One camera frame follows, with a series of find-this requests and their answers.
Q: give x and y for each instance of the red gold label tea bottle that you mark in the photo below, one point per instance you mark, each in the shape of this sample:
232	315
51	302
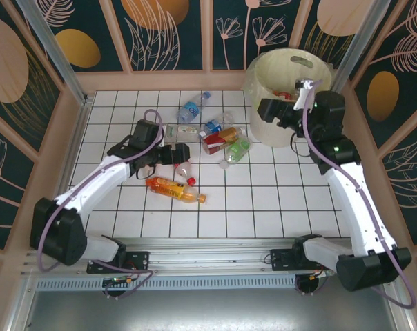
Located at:
217	139

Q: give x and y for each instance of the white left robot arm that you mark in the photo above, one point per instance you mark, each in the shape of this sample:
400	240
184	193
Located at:
91	186

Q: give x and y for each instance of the large blue label water bottle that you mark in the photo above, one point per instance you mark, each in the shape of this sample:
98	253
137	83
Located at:
191	109

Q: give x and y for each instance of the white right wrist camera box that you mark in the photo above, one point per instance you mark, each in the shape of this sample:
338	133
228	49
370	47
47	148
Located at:
303	94

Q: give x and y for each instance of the aluminium side rail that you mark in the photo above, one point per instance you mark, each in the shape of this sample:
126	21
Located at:
83	113

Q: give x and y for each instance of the small blue label water bottle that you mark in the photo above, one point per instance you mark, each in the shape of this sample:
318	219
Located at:
213	125

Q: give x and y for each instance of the aluminium corner post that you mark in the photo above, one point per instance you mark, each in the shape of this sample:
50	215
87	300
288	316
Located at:
357	45
56	51

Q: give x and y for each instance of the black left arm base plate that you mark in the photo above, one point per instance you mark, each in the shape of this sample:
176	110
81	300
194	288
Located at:
139	260

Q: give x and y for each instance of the aluminium mounting rail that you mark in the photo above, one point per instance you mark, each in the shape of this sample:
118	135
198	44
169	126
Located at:
212	257

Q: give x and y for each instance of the grey metal sheet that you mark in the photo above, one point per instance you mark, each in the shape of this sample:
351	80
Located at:
212	310

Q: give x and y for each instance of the green label bottle white cap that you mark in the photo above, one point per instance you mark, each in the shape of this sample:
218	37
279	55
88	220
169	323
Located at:
237	150

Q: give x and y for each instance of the white ribbed plastic bin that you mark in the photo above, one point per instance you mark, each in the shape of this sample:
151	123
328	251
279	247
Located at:
281	134

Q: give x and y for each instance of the orange juice bottle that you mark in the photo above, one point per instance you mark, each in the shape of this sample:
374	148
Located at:
170	189

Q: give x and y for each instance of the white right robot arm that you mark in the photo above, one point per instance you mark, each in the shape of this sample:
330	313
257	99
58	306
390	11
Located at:
350	193

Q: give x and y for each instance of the clear bottle with red cap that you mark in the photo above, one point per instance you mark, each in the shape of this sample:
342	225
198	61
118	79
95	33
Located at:
282	93
183	169

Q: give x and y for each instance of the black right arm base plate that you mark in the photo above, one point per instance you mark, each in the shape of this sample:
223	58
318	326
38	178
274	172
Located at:
281	258

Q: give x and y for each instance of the clear bottle with green cap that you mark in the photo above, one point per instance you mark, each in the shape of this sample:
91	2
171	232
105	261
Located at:
186	131

